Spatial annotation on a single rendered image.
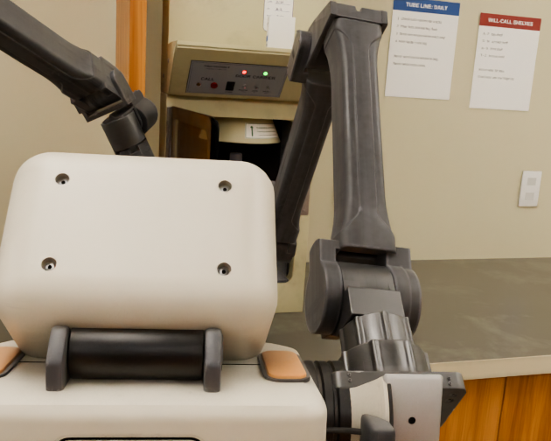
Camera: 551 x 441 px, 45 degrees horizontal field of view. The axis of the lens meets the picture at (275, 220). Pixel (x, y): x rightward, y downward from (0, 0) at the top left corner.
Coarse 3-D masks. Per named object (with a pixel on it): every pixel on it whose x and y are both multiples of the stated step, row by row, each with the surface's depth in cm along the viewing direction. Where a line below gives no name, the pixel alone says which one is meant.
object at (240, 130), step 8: (224, 120) 141; (232, 120) 140; (240, 120) 140; (248, 120) 140; (256, 120) 141; (264, 120) 142; (272, 120) 146; (224, 128) 140; (232, 128) 140; (240, 128) 139; (248, 128) 140; (256, 128) 140; (264, 128) 142; (272, 128) 144; (224, 136) 140; (232, 136) 139; (240, 136) 139; (248, 136) 139; (256, 136) 140; (264, 136) 141; (272, 136) 143
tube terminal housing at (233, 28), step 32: (192, 0) 129; (224, 0) 130; (256, 0) 132; (320, 0) 135; (192, 32) 130; (224, 32) 132; (256, 32) 133; (160, 96) 141; (192, 96) 133; (160, 128) 141; (288, 288) 148
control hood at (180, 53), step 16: (176, 48) 119; (192, 48) 120; (208, 48) 120; (224, 48) 121; (240, 48) 122; (256, 48) 123; (272, 48) 124; (176, 64) 122; (256, 64) 125; (272, 64) 126; (176, 80) 126; (288, 80) 131; (208, 96) 131; (224, 96) 132; (240, 96) 132; (256, 96) 133; (288, 96) 134
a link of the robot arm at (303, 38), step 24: (288, 72) 93; (312, 72) 93; (312, 96) 92; (312, 120) 95; (288, 144) 102; (312, 144) 98; (288, 168) 101; (312, 168) 101; (288, 192) 104; (288, 216) 108; (288, 240) 111
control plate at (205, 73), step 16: (192, 64) 123; (208, 64) 123; (224, 64) 124; (240, 64) 125; (192, 80) 126; (208, 80) 127; (224, 80) 128; (240, 80) 128; (256, 80) 129; (272, 80) 130; (272, 96) 134
